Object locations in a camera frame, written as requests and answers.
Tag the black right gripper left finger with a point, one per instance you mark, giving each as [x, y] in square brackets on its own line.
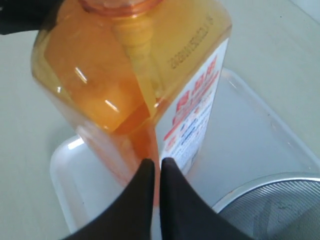
[129, 217]

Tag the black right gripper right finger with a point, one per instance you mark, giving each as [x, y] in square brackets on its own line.
[184, 215]

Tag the orange pump soap bottle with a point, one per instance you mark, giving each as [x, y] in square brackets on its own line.
[136, 79]

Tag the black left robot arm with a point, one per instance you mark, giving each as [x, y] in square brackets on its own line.
[23, 15]

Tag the large steel mesh colander bowl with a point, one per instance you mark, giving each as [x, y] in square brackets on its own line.
[284, 206]

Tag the white rectangular plastic tray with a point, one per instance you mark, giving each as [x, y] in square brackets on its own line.
[245, 141]

